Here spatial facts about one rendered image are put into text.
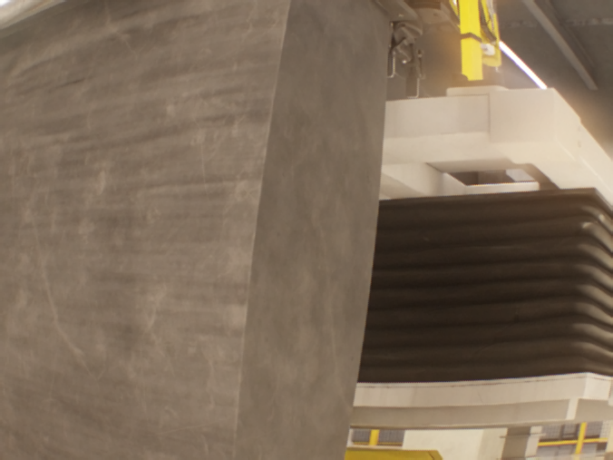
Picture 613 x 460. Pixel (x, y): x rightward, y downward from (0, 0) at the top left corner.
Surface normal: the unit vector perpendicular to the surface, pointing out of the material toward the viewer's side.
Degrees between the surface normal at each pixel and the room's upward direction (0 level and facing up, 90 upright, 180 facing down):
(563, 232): 147
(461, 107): 90
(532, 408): 90
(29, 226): 90
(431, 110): 90
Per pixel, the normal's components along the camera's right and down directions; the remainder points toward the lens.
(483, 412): -0.61, -0.24
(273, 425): 0.85, -0.02
